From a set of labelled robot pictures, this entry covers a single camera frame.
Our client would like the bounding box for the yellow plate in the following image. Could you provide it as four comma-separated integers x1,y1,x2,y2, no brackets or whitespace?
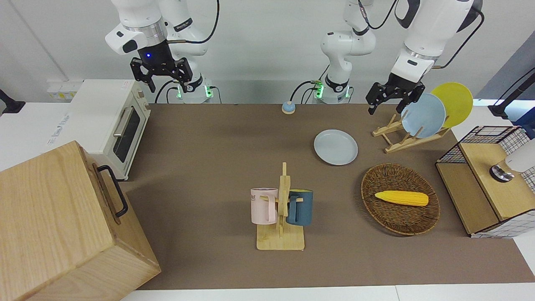
431,82,474,128

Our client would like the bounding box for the light blue plate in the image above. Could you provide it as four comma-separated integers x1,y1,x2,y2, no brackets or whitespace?
401,93,446,139

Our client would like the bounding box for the white toaster oven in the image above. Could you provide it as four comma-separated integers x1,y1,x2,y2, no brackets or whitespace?
46,79,151,181

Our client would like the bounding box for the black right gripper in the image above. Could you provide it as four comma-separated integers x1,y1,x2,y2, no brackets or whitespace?
130,41,194,94

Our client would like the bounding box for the wooden plate rack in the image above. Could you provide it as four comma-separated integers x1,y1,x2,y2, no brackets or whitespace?
372,113,453,154

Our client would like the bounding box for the large wooden box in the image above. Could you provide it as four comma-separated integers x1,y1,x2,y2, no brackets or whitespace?
0,140,162,301

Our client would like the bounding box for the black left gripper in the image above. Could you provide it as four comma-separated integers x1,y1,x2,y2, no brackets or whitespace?
366,74,425,115

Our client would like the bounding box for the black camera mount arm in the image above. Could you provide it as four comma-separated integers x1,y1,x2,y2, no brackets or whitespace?
488,68,535,119
0,89,26,115

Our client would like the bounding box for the grid-pattern shelf with wood top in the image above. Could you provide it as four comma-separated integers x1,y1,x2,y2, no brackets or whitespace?
435,125,535,239

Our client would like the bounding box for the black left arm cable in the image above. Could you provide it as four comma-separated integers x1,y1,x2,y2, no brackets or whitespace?
433,8,485,70

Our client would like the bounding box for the white cylinder with glass base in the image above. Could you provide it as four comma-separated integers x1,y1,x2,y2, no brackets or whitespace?
489,138,535,183

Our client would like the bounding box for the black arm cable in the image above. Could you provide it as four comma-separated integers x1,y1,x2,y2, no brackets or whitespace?
433,8,485,70
167,0,220,45

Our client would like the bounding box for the dark teal mug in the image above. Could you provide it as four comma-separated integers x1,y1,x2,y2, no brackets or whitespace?
286,189,314,227

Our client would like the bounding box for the pink mug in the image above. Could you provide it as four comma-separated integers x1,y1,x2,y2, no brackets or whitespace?
250,188,279,224

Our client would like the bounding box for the wooden mug tree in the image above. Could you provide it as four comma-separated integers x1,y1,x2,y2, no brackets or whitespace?
256,162,305,251

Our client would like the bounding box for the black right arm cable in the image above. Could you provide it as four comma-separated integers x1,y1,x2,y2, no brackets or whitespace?
167,0,220,45

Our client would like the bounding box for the white wall power strip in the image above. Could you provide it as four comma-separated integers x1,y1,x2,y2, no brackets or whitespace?
46,81,82,101

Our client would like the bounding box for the gray plate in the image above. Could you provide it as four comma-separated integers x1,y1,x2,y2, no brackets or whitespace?
313,129,359,166

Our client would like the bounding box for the brown table mat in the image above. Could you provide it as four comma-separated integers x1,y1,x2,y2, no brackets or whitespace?
120,103,535,290

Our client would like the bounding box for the brown wicker basket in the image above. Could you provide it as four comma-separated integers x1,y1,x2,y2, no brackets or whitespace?
361,163,441,236

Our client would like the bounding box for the black base power cable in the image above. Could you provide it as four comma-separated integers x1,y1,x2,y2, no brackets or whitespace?
290,64,331,105
154,79,181,104

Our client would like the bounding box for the yellow corn cob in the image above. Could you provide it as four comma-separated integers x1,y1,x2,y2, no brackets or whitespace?
374,190,430,207

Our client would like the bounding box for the black box handle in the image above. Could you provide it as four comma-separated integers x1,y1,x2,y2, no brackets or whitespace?
97,165,129,218

